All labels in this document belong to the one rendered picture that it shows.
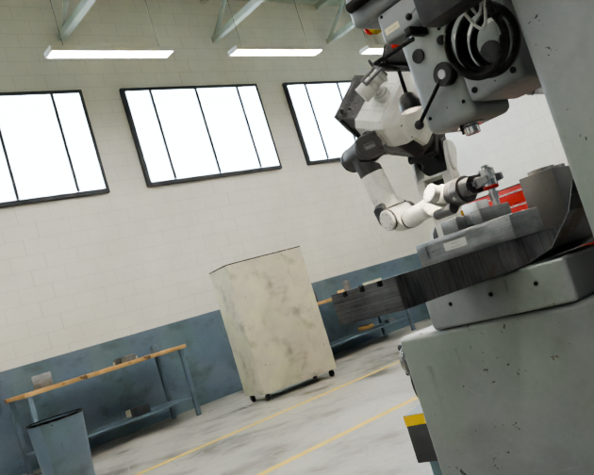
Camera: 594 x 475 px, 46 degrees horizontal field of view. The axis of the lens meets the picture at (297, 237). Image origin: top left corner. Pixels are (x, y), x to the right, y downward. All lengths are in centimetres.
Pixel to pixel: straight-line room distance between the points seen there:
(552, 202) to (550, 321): 57
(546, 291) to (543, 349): 17
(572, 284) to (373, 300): 55
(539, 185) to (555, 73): 71
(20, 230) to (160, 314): 214
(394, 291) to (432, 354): 67
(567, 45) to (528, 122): 1079
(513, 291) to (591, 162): 45
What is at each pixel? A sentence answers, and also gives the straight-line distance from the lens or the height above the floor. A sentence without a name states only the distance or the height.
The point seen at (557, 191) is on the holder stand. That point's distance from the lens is 246.
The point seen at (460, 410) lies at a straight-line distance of 229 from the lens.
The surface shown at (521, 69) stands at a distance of 202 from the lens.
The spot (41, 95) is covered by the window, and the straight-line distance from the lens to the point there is 1014.
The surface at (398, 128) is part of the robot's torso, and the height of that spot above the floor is 145.
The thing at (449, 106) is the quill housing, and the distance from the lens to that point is 217.
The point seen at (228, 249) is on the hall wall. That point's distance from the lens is 1067.
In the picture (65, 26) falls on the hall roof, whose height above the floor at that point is 545.
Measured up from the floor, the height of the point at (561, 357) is 60.
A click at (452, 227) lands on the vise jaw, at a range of 210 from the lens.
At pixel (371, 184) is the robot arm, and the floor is 128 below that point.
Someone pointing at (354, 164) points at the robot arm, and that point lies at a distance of 264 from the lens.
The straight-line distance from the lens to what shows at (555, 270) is 196.
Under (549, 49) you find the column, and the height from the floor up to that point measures 135.
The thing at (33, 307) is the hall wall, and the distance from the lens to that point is 928.
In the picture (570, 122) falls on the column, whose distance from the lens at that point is 182.
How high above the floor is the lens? 94
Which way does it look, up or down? 5 degrees up
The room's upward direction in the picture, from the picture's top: 17 degrees counter-clockwise
